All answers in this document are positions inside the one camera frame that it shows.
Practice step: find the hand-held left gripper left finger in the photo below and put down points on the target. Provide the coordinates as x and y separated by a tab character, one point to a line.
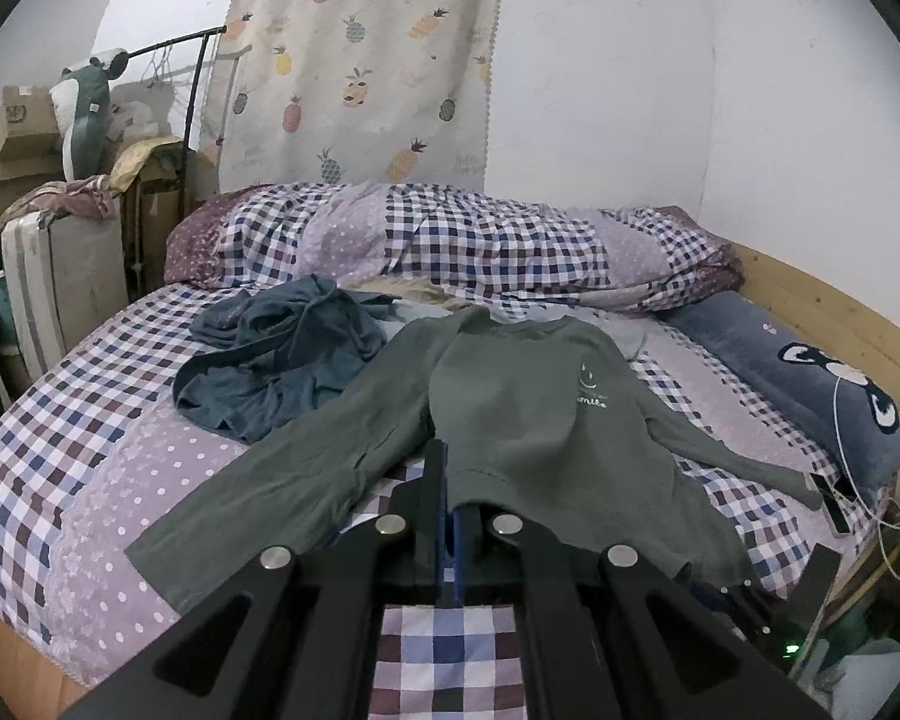
431	525

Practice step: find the pink cloth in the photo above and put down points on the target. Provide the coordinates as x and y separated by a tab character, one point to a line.
67	199

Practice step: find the green sweatshirt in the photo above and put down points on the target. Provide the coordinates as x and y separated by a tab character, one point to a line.
510	420

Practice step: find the checkered quilt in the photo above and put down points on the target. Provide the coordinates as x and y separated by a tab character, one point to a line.
457	240

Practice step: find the dark blue garment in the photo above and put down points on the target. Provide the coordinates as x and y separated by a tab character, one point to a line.
285	360

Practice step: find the pineapple print curtain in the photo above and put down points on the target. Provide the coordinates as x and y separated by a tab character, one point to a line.
360	52

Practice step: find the green and white plush toy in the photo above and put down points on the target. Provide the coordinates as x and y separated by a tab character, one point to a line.
82	112

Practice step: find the black phone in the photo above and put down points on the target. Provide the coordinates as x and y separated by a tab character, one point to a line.
832	502

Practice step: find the black metal rack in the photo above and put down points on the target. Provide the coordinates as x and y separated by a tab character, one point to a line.
193	90

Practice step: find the cardboard box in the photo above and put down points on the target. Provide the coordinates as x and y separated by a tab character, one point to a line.
22	135

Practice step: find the beige cloth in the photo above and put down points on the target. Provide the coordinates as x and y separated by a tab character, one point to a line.
420	291

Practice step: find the bed with checkered sheet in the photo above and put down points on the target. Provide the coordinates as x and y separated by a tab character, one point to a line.
67	405

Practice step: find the light grey garment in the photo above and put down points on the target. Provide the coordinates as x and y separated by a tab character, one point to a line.
626	336

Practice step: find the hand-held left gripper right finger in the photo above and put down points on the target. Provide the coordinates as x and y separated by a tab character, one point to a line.
466	555

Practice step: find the wooden bed frame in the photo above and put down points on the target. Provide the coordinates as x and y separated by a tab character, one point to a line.
832	307

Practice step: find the striped white suitcase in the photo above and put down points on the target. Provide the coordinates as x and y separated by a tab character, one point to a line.
67	277

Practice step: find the blue pillow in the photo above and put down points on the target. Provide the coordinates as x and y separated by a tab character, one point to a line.
757	352

